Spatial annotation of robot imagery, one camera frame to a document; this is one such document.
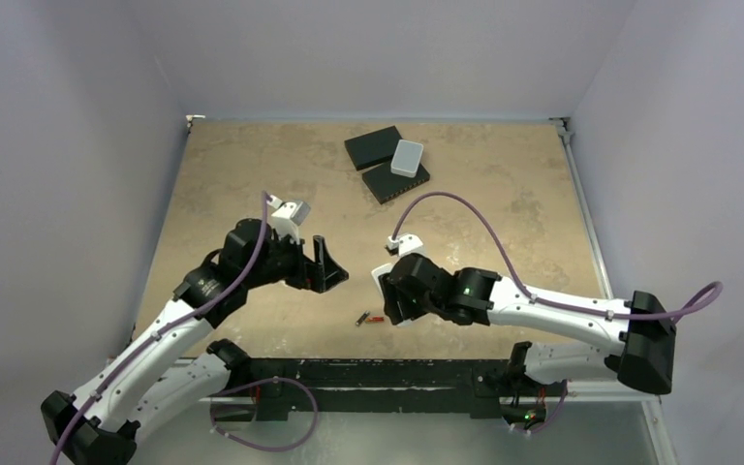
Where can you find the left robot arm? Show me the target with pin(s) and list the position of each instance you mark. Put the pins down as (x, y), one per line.
(104, 420)

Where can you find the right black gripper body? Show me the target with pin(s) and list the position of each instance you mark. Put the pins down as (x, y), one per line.
(388, 302)

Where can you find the black box rear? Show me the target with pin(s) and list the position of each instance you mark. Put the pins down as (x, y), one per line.
(372, 149)

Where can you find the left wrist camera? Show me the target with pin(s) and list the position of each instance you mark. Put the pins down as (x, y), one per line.
(287, 218)

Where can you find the black base bar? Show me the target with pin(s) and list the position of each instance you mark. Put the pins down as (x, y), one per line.
(479, 388)

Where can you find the black battery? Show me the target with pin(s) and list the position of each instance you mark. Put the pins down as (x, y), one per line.
(362, 319)

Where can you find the black box front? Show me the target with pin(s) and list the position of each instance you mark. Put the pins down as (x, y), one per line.
(386, 186)

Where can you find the white plastic box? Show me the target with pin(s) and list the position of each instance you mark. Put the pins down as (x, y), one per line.
(406, 158)

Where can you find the white remote control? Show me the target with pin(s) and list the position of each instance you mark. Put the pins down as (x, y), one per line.
(380, 276)

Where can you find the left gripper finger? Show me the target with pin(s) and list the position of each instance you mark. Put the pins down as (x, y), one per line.
(327, 271)
(323, 283)

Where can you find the black box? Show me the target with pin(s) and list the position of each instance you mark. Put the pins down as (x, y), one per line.
(372, 149)
(386, 186)

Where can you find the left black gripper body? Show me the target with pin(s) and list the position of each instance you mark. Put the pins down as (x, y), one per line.
(288, 263)

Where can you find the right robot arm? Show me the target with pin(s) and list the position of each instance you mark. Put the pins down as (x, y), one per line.
(629, 340)

